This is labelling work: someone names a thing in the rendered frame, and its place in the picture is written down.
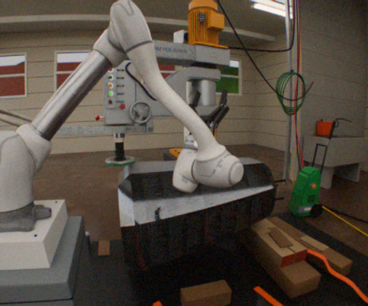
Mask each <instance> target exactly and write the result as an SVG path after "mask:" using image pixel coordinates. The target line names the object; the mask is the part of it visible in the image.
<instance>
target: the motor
mask: <svg viewBox="0 0 368 306"><path fill-rule="evenodd" d="M188 12H189V14H188V44H189V45H196V44H198V45H206V46H210V47H217V48H224V49H228V47H226V45H225V46H221V45H218V32H220V31H222V30H224V15H221V14H218V13H217V4H216V3H215V2H214V1H212V0H194V1H192V2H191V3H190V4H189V6H188Z"/></svg>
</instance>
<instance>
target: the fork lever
mask: <svg viewBox="0 0 368 306"><path fill-rule="evenodd" d="M152 129H153V128H152V127H149V128H148V131H149V132H151V131H152ZM145 132H146V124H144V125H126V126H112V125H105V126H61V127H60V129H59V130H58V131H57V132H56V134H55V135H89V134H111V133H145Z"/></svg>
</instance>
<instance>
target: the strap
mask: <svg viewBox="0 0 368 306"><path fill-rule="evenodd" d="M307 252H308V253H310V254H313V255H315V256H318V257H319V258H321V259H322V260H323V261H324V262H325V264H326V266H327V268H328V271H329V272H330V273H331V274H332V275H334V276H336V277H338V278H340V279H341V280H343V281H345V282H346V283H348V284H349V285H350V286H351V287H352V288H353V289H354V290H355V291H356V292H357V293H358V294H359V295H360V297H361V298H362V299H363V300H364V301H366V302H367V303H368V298H367V297H366V296H365V295H364V294H363V293H362V292H361V291H360V290H359V289H358V288H357V287H356V285H355V284H354V283H353V282H352V281H350V280H349V279H347V278H346V277H344V276H343V275H341V274H339V273H337V272H335V271H334V270H333V269H331V267H329V264H328V263H327V260H326V258H325V256H323V255H321V254H319V253H317V252H315V251H312V250H310V249H308V250H307ZM254 290H255V291H257V292H258V293H259V294H260V295H262V296H263V297H264V298H265V299H266V300H268V301H269V302H270V303H271V304H273V305H274V306H283V305H282V304H280V303H279V302H277V301H276V300H275V299H274V298H273V297H271V296H270V295H269V294H267V293H266V292H265V291H264V290H263V289H261V288H260V287H259V286H257V287H255V288H254Z"/></svg>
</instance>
